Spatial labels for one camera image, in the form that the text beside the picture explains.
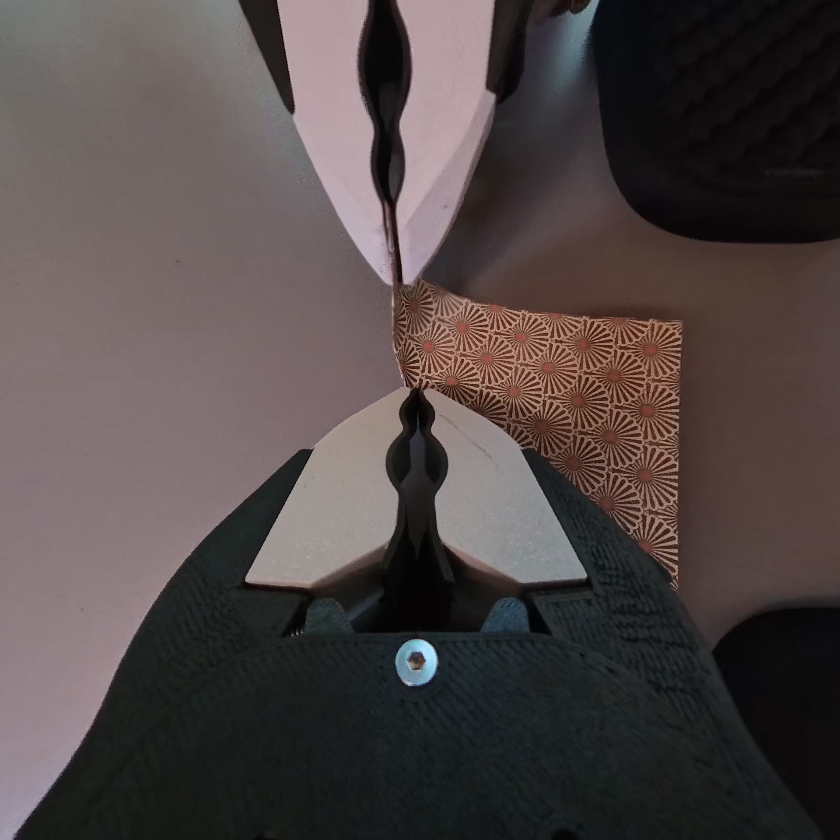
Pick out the dark rounded object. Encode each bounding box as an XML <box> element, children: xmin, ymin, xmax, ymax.
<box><xmin>712</xmin><ymin>607</ymin><xmax>840</xmax><ymax>840</ymax></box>

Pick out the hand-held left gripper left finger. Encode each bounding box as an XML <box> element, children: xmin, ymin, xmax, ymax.
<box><xmin>246</xmin><ymin>387</ymin><xmax>421</xmax><ymax>595</ymax></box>

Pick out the brown floral patterned paper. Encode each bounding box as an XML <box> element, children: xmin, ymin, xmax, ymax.
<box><xmin>392</xmin><ymin>279</ymin><xmax>684</xmax><ymax>592</ymax></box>

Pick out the black textured case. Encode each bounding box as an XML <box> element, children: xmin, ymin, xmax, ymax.
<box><xmin>589</xmin><ymin>0</ymin><xmax>840</xmax><ymax>245</ymax></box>

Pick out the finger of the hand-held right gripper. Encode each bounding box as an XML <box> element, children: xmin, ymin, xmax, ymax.
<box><xmin>387</xmin><ymin>0</ymin><xmax>500</xmax><ymax>287</ymax></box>
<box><xmin>276</xmin><ymin>0</ymin><xmax>397</xmax><ymax>284</ymax></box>

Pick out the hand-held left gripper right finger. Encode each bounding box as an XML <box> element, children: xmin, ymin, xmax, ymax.
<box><xmin>417</xmin><ymin>387</ymin><xmax>589</xmax><ymax>595</ymax></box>

